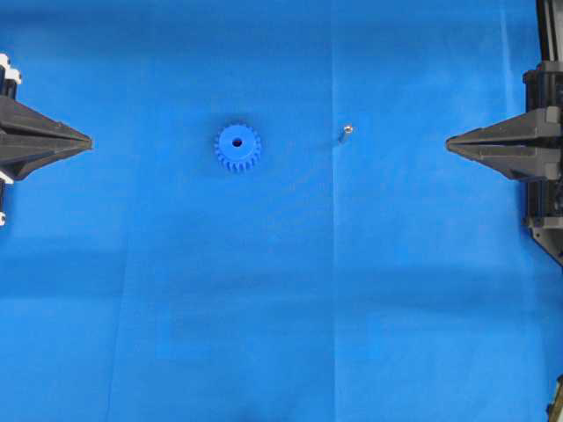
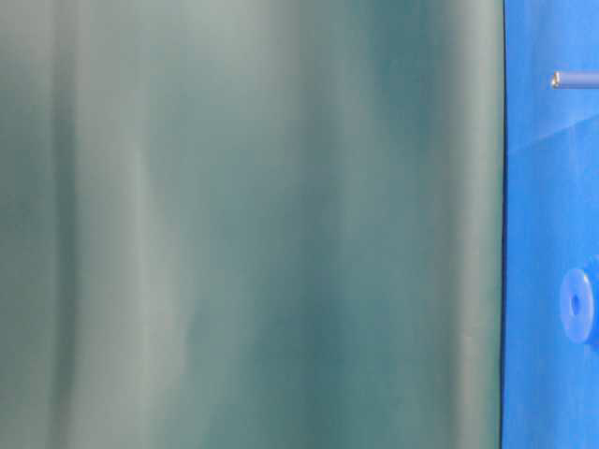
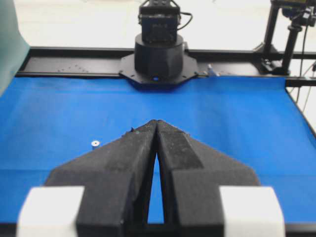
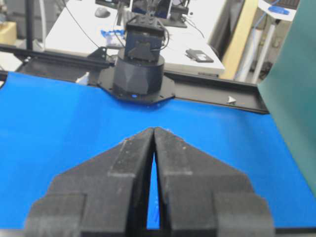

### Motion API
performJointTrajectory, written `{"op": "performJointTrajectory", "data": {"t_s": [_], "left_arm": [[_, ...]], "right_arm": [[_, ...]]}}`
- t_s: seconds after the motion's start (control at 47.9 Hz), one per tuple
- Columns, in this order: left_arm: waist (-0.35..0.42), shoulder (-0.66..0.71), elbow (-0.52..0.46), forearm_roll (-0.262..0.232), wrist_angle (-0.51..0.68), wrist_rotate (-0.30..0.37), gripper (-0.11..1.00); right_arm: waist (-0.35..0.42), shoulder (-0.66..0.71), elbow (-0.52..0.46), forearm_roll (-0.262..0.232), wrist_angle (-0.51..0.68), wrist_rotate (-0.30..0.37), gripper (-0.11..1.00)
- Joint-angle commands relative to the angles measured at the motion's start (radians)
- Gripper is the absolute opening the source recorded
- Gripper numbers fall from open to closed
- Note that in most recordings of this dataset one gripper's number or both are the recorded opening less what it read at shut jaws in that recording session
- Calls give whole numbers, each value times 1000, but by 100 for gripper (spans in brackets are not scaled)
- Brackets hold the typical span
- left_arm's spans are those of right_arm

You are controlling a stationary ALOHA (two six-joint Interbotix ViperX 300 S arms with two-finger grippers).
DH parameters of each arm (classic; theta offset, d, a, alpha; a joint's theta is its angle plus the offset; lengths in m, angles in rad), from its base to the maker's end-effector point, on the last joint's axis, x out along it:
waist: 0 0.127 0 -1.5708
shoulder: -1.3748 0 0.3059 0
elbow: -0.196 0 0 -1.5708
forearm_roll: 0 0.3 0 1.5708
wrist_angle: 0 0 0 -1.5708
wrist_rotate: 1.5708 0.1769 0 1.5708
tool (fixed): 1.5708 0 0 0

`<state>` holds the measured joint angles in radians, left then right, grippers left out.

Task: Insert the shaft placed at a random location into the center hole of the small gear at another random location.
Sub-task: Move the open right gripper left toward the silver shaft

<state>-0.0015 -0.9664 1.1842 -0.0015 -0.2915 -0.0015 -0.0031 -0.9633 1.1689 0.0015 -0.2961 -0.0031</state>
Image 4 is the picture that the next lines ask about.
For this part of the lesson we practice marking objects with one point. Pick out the blue table mat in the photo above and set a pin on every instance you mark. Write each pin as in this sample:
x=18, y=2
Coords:
x=48, y=126

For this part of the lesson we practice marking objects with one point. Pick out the grey computer mouse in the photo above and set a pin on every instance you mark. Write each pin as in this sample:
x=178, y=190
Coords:
x=102, y=12

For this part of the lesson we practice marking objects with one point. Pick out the black vertical pole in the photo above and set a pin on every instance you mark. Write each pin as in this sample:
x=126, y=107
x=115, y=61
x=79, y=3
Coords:
x=29, y=13

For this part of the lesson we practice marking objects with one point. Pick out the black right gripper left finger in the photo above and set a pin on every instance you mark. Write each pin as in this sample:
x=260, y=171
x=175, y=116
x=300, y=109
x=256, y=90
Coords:
x=105, y=196

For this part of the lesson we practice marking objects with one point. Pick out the black device on desk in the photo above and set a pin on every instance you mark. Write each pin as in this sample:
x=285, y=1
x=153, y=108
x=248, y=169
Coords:
x=198, y=56

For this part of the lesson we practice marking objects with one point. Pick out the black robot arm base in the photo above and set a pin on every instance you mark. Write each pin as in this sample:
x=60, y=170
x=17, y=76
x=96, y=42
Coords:
x=138, y=73

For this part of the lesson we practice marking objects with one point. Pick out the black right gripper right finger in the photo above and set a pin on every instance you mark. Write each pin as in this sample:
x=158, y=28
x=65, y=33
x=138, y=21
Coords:
x=205, y=197

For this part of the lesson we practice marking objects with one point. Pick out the black aluminium frame rail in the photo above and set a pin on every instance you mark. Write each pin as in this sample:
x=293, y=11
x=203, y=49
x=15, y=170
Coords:
x=211, y=90

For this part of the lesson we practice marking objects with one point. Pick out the blue plastic parts on desk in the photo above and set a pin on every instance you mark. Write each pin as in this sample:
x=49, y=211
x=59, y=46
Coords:
x=113, y=37

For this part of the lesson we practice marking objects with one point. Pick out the white desk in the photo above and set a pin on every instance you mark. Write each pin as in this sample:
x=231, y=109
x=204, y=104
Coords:
x=77, y=31

